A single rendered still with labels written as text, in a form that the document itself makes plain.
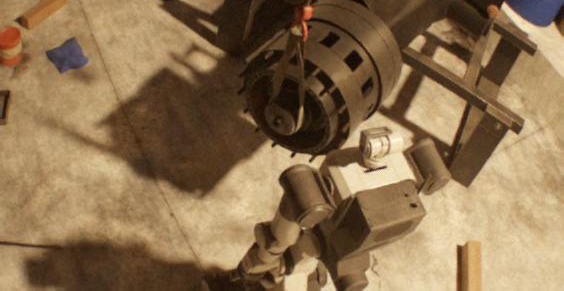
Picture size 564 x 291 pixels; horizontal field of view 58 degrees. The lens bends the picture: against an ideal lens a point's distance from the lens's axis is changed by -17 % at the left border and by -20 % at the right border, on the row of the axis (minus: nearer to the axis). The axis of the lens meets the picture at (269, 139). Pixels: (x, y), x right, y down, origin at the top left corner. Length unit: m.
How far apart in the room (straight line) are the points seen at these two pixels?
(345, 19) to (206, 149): 1.22
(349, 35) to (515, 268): 1.90
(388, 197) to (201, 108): 2.04
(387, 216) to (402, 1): 1.62
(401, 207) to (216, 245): 1.53
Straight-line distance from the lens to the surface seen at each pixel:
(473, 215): 3.67
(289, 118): 2.38
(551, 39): 4.89
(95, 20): 4.10
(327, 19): 2.53
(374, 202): 1.64
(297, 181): 1.61
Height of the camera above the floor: 2.65
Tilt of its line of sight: 50 degrees down
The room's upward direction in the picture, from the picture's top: 17 degrees clockwise
